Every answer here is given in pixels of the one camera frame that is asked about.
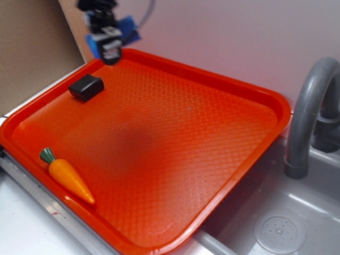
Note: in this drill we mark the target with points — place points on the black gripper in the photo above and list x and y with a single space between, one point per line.
101 20

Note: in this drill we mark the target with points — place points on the blue rectangular block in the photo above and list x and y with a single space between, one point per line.
130 35

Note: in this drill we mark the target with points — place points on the black rectangular block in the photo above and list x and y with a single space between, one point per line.
86 87

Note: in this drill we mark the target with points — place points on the orange plastic tray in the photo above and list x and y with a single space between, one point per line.
159 148

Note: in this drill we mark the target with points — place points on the orange toy carrot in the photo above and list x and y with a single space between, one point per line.
66 175

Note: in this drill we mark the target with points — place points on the grey toy faucet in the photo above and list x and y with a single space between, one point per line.
315 121

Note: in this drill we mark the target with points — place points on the grey plastic sink basin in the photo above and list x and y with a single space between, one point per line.
270 213

